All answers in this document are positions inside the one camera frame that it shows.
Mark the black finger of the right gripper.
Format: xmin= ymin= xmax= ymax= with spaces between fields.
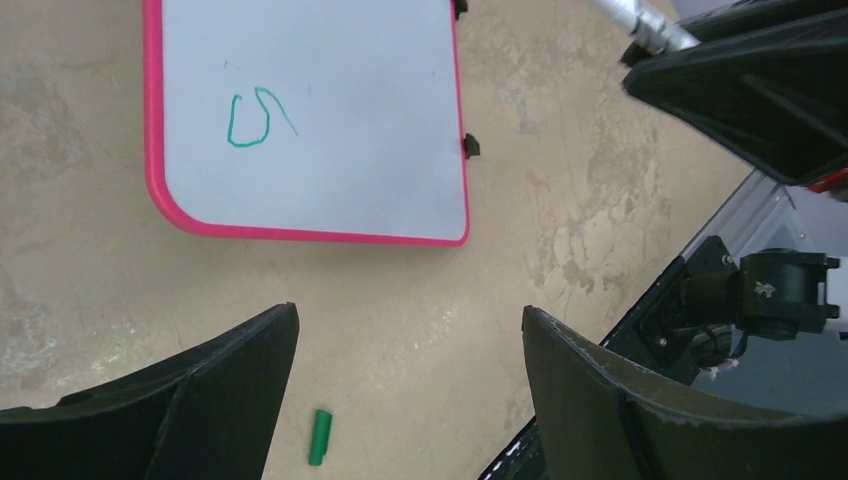
xmin=622 ymin=6 xmax=848 ymax=187
xmin=620 ymin=1 xmax=847 ymax=67

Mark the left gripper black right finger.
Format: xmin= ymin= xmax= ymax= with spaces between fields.
xmin=522 ymin=306 xmax=847 ymax=479

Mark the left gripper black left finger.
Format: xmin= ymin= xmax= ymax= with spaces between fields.
xmin=1 ymin=303 xmax=299 ymax=479

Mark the white green whiteboard marker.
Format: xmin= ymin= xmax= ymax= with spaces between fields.
xmin=593 ymin=0 xmax=700 ymax=55

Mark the green marker cap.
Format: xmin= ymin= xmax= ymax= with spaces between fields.
xmin=308 ymin=409 xmax=333 ymax=466

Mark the pink framed whiteboard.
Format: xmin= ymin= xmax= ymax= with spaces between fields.
xmin=142 ymin=1 xmax=479 ymax=247

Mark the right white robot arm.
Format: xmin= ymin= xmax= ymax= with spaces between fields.
xmin=622 ymin=1 xmax=847 ymax=340

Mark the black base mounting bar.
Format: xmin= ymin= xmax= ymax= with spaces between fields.
xmin=479 ymin=235 xmax=735 ymax=479

